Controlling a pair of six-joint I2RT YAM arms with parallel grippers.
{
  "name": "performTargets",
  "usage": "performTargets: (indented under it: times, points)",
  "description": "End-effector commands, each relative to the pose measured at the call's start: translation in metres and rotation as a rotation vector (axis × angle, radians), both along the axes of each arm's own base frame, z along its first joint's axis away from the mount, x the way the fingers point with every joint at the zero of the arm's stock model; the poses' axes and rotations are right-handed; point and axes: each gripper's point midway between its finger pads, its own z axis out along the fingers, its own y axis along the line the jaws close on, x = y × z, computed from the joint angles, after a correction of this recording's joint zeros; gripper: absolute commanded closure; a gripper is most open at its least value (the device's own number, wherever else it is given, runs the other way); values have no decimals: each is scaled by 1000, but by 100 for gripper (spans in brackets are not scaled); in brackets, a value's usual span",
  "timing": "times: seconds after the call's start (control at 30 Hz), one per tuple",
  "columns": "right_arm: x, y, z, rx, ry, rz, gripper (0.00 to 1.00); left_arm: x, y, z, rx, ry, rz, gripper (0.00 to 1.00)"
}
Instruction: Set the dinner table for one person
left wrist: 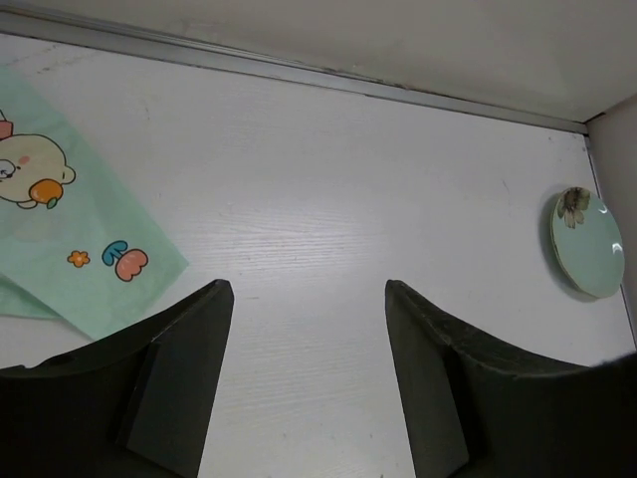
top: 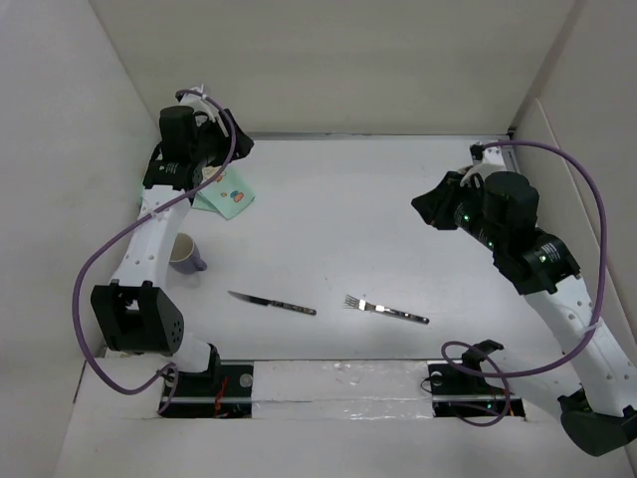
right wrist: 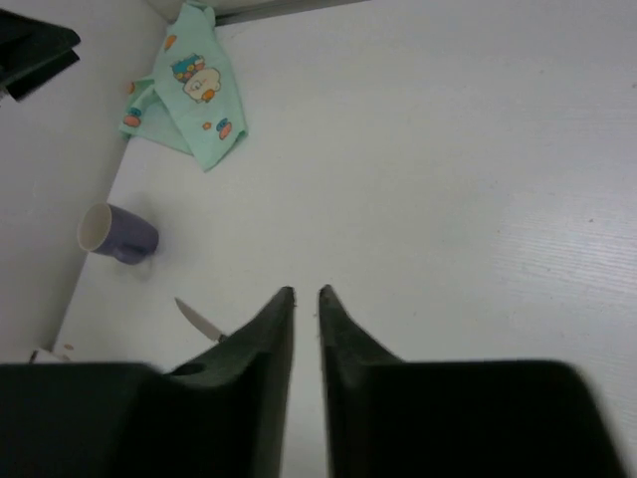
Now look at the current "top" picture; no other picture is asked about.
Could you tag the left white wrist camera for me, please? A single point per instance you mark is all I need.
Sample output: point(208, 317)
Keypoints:
point(196, 97)

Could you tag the steel table fork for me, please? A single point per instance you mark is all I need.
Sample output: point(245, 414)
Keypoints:
point(362, 305)

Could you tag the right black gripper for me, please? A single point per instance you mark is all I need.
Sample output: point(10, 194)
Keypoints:
point(434, 206)

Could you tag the purple ceramic mug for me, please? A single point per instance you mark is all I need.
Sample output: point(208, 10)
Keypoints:
point(185, 257)

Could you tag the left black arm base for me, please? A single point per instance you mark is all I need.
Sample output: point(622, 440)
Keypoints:
point(229, 398)

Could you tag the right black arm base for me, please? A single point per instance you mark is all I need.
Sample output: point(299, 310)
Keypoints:
point(456, 394)

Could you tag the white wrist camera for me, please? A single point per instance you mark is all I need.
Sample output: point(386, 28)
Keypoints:
point(196, 97)
point(486, 160)

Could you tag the green cartoon print cloth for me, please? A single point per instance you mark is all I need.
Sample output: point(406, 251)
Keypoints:
point(228, 195)

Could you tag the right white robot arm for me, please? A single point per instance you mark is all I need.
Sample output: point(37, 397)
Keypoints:
point(591, 388)

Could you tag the steel table knife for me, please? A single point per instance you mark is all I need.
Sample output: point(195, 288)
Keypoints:
point(273, 303)

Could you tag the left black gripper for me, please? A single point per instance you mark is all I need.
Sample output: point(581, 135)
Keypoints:
point(206, 124)

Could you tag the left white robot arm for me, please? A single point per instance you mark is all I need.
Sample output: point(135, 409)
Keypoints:
point(134, 313)

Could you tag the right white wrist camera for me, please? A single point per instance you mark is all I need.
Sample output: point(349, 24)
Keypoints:
point(486, 160)

